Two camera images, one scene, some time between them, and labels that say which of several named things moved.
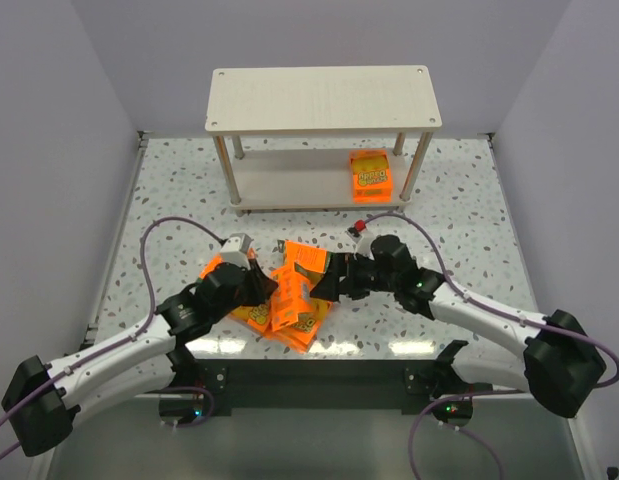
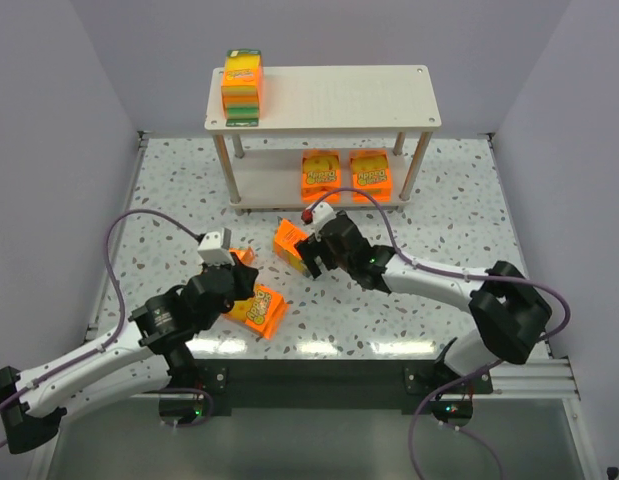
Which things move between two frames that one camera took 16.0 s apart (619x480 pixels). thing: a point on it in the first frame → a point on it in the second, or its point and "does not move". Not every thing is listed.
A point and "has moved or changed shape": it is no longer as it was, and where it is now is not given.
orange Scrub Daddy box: (256, 316) does not move
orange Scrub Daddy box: (371, 173) does not move
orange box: (291, 296) → (320, 174)
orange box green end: (308, 261) has moved or changed shape
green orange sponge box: (251, 253) → (240, 87)
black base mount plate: (318, 387) does not move
